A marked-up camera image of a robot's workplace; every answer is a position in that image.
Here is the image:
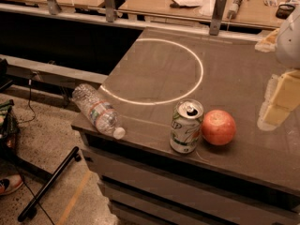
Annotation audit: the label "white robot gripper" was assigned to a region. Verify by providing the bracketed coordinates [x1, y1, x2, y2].
[255, 7, 300, 131]

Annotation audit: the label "red apple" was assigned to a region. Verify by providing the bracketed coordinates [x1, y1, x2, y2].
[202, 110, 236, 145]

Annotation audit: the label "caulking syringe tool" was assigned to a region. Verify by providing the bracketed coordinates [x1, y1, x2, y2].
[227, 0, 243, 20]

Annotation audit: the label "white paper sheets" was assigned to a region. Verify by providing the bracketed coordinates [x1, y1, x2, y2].
[172, 0, 216, 16]

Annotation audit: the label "green white soda can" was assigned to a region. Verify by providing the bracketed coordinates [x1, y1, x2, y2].
[170, 98, 204, 154]

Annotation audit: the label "grey metal drawer cabinet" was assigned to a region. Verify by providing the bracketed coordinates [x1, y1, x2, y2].
[82, 131, 300, 225]

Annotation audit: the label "clear plastic water bottle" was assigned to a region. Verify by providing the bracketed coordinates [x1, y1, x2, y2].
[72, 83, 126, 140]

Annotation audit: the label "dark bag on floor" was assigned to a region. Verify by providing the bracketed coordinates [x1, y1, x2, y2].
[0, 99, 20, 161]

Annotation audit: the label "black metal floor bar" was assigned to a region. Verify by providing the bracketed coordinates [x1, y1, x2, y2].
[18, 146, 81, 222]

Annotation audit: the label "white sneaker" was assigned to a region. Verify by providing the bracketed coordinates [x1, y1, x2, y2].
[0, 174, 23, 196]

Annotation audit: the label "grey metal bracket right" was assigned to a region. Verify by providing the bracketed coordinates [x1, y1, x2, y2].
[209, 0, 227, 36]

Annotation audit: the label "grey metal bracket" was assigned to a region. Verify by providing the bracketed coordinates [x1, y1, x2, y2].
[47, 0, 61, 15]
[209, 0, 227, 36]
[104, 0, 117, 23]

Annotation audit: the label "grey metal bracket middle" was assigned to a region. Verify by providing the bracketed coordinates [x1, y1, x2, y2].
[104, 0, 117, 23]

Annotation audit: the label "grey metal bracket left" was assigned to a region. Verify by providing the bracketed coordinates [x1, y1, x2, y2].
[47, 0, 61, 15]

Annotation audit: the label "black floor cable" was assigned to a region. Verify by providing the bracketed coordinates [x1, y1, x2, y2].
[17, 78, 37, 125]

